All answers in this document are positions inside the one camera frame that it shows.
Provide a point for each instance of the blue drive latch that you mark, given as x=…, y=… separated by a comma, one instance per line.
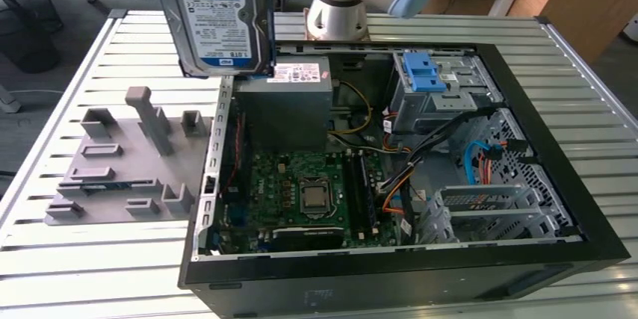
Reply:
x=420, y=72

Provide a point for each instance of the green motherboard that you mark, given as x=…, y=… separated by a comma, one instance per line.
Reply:
x=271, y=188

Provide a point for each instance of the silver CPU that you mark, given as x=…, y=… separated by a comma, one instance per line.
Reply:
x=315, y=196

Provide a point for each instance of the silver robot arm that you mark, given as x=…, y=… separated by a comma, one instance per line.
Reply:
x=333, y=16

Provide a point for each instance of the hard disk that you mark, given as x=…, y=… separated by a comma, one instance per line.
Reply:
x=219, y=24

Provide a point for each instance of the blue RAM stick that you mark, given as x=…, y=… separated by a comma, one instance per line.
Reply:
x=106, y=186

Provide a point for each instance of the grey metal disk bay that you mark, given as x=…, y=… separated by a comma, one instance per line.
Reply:
x=497, y=216

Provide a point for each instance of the grey parts rack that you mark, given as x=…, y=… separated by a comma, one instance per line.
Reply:
x=129, y=169

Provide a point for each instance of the grey power supply unit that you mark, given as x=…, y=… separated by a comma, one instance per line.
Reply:
x=284, y=117

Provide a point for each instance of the grey metal foot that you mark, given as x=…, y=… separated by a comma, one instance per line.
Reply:
x=9, y=104

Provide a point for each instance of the CPU socket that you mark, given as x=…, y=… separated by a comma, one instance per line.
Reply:
x=313, y=216

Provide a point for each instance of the black graphics card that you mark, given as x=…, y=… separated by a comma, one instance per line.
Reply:
x=305, y=238

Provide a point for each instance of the black PC case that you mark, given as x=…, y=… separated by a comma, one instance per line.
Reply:
x=348, y=281

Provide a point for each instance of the grey optical drive cage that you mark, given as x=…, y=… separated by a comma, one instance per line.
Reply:
x=448, y=104

